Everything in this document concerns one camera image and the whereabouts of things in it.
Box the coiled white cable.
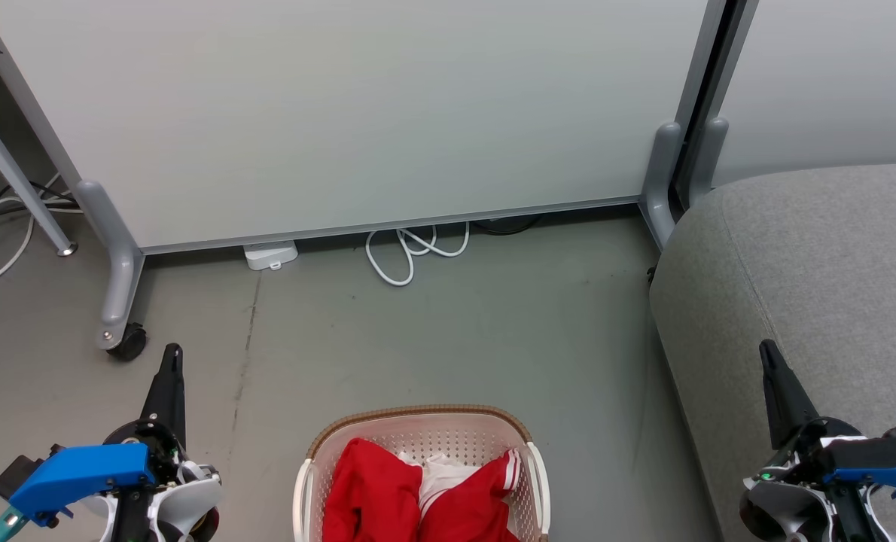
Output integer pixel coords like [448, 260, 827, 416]
[364, 221, 471, 288]

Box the black caster wheel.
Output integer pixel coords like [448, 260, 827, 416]
[108, 324, 148, 361]

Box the red garment with white stripes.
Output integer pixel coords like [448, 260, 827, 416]
[322, 438, 523, 542]

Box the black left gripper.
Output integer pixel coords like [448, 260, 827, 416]
[104, 343, 188, 484]

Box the long white floor cable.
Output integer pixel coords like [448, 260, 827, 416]
[0, 175, 84, 302]

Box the black floor cable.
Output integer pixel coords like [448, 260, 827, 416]
[469, 214, 544, 236]

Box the large white partition panel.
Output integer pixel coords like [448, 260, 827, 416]
[0, 0, 727, 353]

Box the grey metal table leg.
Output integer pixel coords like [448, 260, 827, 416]
[0, 90, 79, 257]

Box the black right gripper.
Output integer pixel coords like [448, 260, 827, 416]
[760, 339, 864, 484]

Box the grey fabric sofa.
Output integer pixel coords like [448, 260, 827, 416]
[649, 162, 896, 542]

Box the white perforated laundry basket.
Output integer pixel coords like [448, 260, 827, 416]
[294, 405, 550, 542]

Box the narrow white partition panel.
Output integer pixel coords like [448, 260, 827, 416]
[681, 0, 896, 209]

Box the black cable bundle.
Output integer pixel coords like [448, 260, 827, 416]
[0, 179, 80, 230]

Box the white power adapter box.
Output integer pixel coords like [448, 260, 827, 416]
[243, 240, 300, 271]

